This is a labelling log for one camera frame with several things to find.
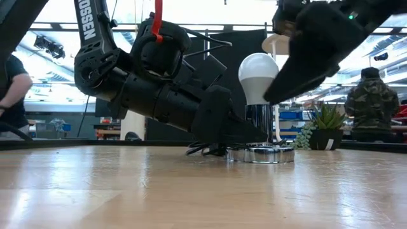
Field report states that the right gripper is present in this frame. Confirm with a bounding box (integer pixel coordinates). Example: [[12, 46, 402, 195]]
[[264, 0, 382, 105]]

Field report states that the red strap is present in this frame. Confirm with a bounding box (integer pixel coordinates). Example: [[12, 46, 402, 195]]
[[151, 0, 164, 44]]

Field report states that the chrome lamp base with socket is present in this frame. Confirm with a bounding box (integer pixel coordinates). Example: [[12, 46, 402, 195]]
[[226, 104, 296, 164]]

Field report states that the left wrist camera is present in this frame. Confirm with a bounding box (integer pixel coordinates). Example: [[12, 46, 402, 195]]
[[190, 54, 228, 90]]

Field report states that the black aluminium table frame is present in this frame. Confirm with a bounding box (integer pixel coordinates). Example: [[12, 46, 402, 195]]
[[0, 138, 407, 154]]

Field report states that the potted succulent plant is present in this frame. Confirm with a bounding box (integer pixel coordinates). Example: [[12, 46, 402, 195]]
[[291, 101, 349, 151]]

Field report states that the wooden shelf unit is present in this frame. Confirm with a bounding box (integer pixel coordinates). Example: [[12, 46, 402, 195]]
[[93, 116, 121, 141]]

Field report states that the black lamp cord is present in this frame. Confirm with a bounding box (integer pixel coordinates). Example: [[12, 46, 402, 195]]
[[186, 141, 228, 157]]

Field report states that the person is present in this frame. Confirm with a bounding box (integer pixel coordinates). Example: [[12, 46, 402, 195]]
[[0, 53, 34, 139], [344, 66, 401, 143]]

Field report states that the white lightbulb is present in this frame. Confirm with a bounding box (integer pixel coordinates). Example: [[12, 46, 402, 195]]
[[238, 52, 280, 106]]

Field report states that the white stand with round top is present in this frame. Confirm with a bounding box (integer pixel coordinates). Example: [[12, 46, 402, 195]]
[[261, 33, 292, 143]]

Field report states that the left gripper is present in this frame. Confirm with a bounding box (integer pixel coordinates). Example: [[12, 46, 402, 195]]
[[153, 84, 268, 144]]

